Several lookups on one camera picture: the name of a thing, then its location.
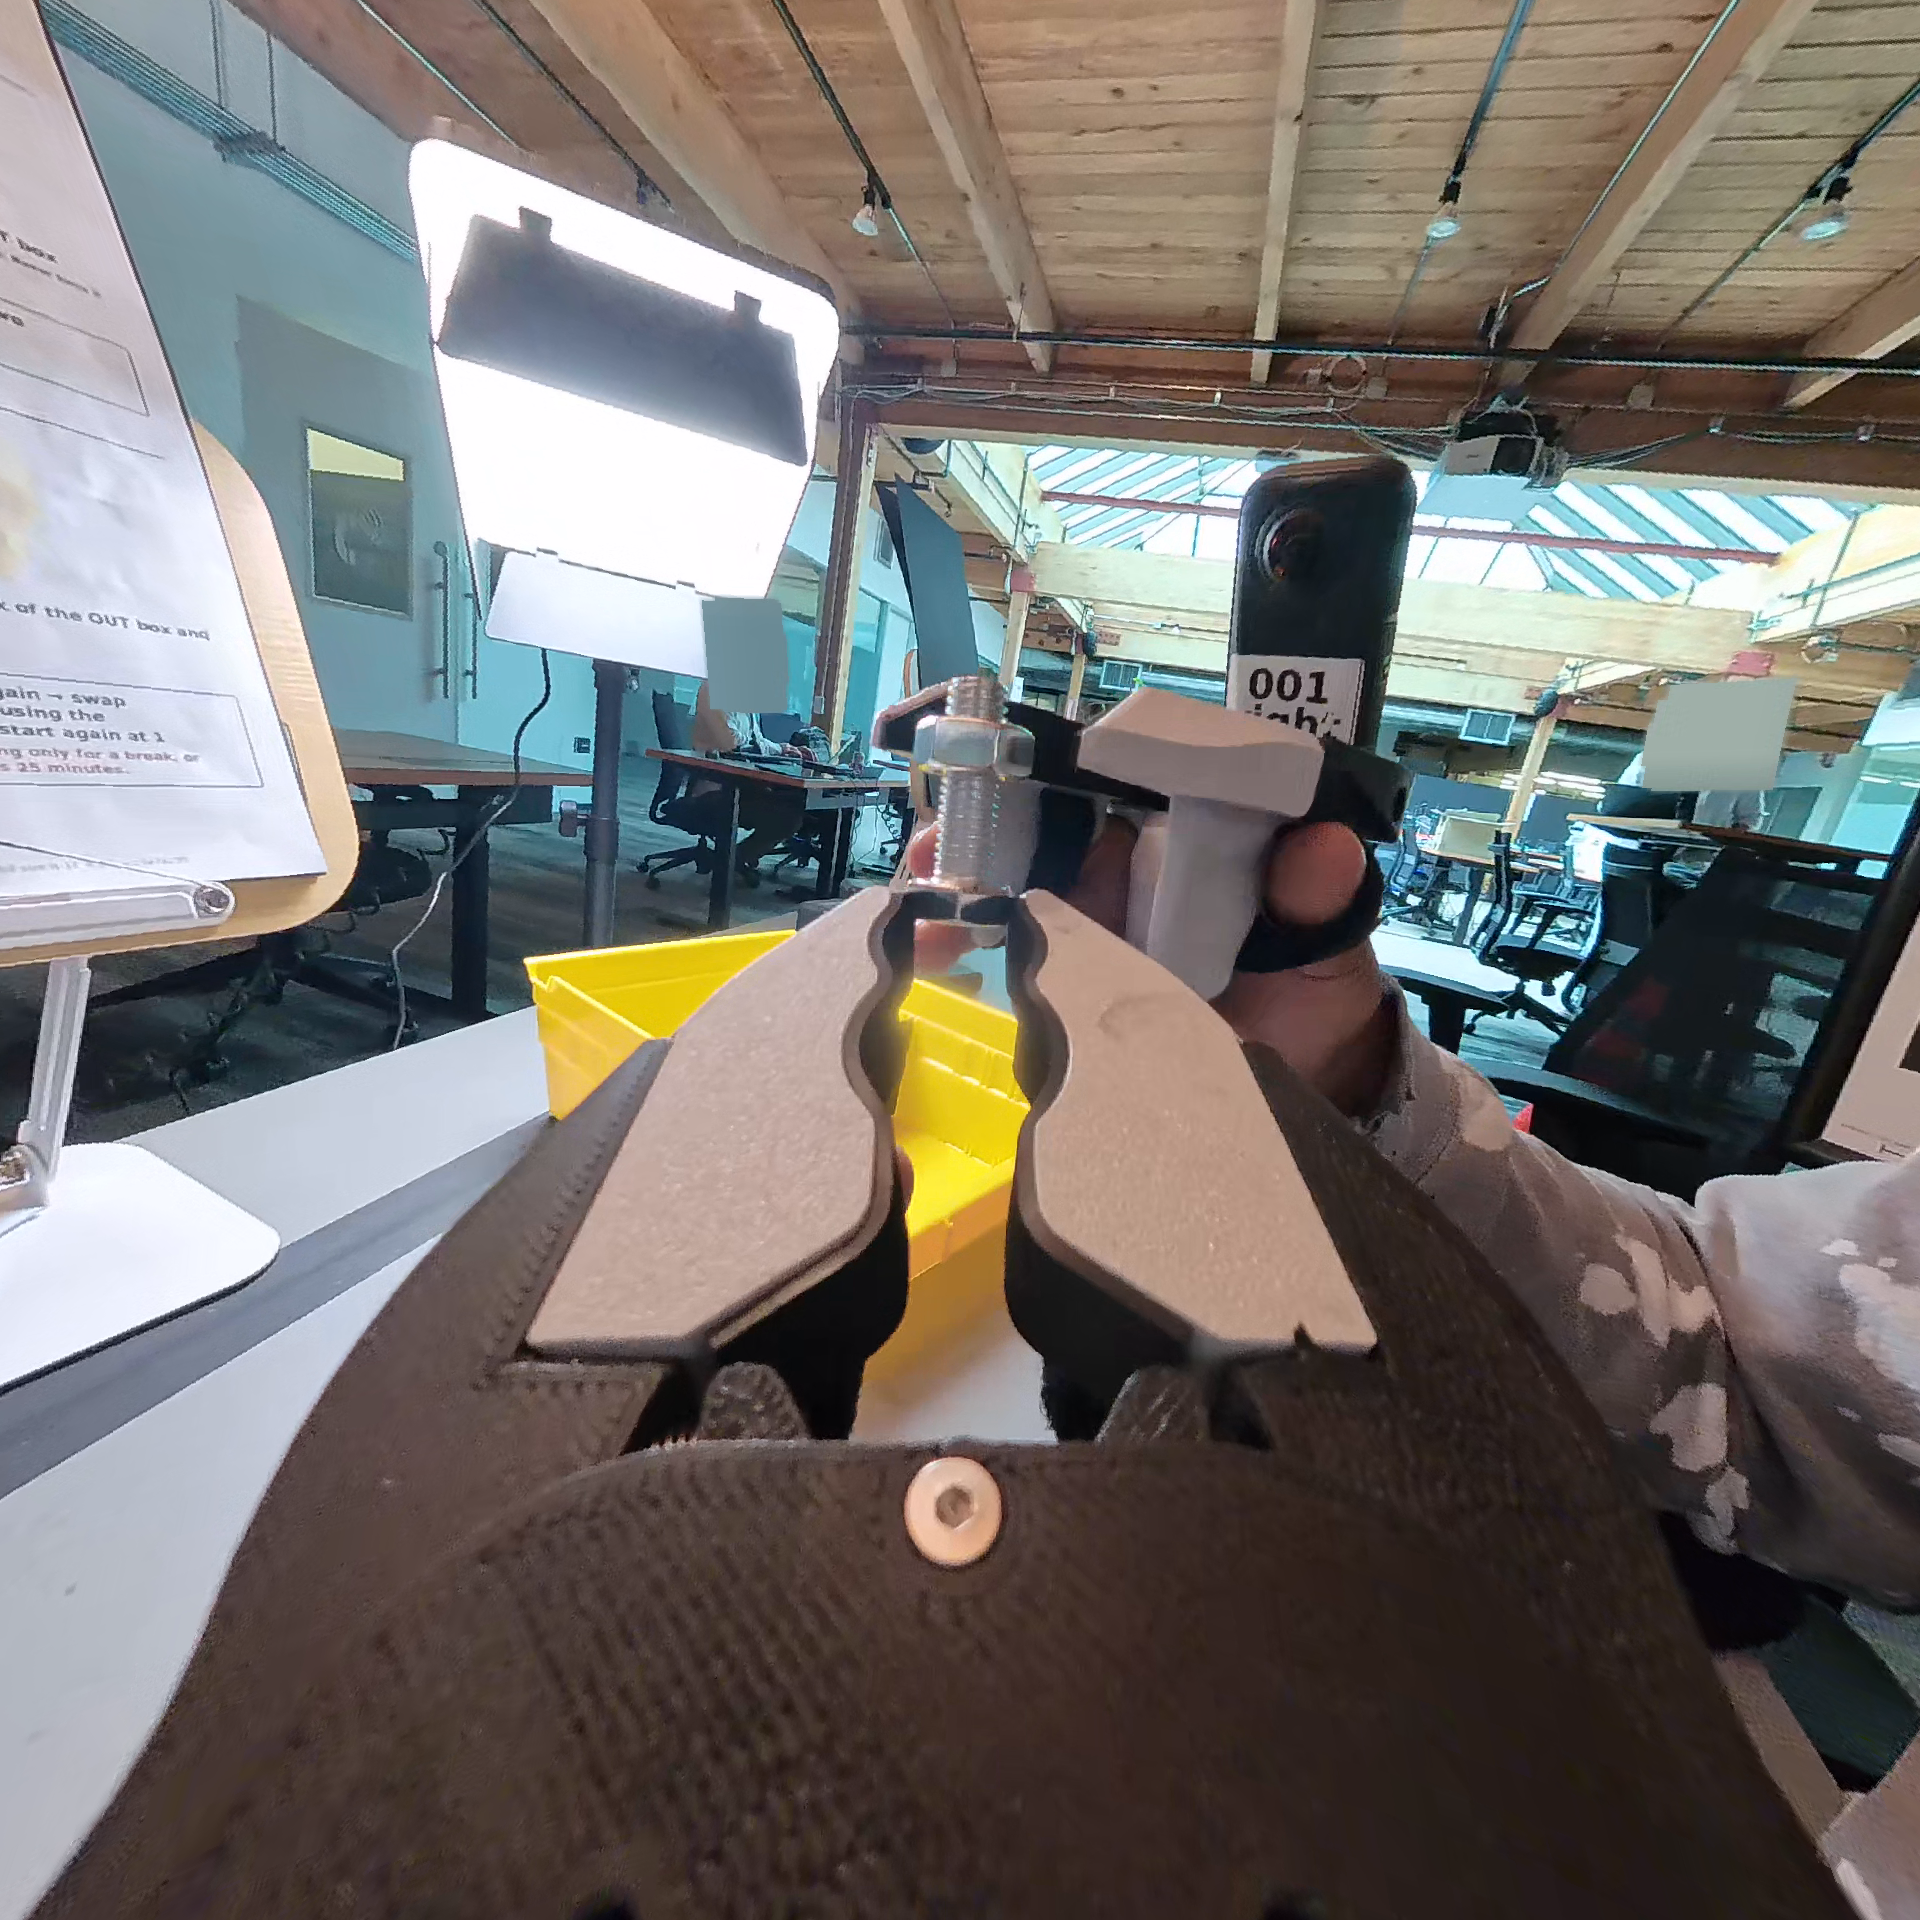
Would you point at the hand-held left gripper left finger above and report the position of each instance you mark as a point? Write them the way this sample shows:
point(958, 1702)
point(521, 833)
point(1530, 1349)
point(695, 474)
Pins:
point(720, 1201)

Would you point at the studio light panel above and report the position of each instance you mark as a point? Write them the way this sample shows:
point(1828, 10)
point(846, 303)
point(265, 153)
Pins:
point(616, 391)

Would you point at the person's right forearm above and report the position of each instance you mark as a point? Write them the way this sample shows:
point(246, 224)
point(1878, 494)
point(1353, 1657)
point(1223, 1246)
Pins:
point(1622, 1293)

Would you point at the black flat panel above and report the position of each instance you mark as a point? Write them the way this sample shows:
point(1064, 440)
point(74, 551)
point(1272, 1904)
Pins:
point(938, 573)

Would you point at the ceiling projector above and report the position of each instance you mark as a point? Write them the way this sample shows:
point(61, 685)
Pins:
point(1500, 444)

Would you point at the yellow plastic bin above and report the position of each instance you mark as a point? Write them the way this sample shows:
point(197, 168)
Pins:
point(661, 1006)

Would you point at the wooden desk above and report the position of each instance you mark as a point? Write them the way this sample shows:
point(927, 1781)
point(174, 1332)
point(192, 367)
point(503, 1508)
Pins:
point(766, 776)
point(450, 757)

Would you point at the black mesh office chair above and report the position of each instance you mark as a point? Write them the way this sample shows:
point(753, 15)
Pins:
point(1710, 990)

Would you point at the person's right hand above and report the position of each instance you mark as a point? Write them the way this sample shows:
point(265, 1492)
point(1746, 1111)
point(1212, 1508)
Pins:
point(1321, 990)

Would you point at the framed marker sign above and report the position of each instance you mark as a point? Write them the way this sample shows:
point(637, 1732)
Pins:
point(1884, 1052)

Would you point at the silver hex bolt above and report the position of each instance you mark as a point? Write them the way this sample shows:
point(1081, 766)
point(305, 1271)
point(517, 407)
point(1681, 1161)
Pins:
point(970, 812)

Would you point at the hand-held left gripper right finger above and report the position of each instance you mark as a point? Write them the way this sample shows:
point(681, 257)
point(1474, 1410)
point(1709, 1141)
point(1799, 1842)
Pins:
point(1201, 1201)

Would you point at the instruction sheet stand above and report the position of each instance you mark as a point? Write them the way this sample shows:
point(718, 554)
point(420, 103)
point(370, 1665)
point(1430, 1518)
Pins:
point(122, 541)

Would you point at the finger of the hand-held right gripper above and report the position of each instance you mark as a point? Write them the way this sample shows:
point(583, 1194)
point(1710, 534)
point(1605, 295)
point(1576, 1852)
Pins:
point(1201, 812)
point(913, 796)

